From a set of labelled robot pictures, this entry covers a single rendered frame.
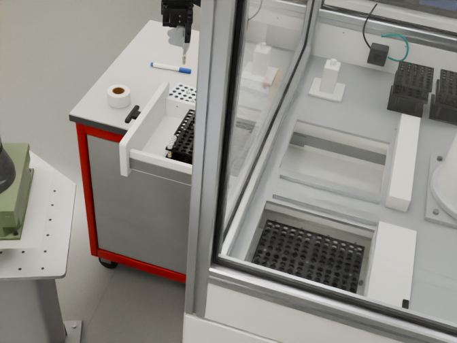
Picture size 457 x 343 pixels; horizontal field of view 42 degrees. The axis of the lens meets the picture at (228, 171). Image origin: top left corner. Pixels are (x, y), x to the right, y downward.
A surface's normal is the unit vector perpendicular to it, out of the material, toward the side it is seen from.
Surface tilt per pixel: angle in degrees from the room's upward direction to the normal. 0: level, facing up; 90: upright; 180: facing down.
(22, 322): 90
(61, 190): 0
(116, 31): 0
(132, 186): 90
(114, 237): 90
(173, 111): 90
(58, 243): 0
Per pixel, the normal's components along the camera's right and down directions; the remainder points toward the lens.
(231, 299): -0.29, 0.63
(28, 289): 0.10, 0.68
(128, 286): 0.08, -0.73
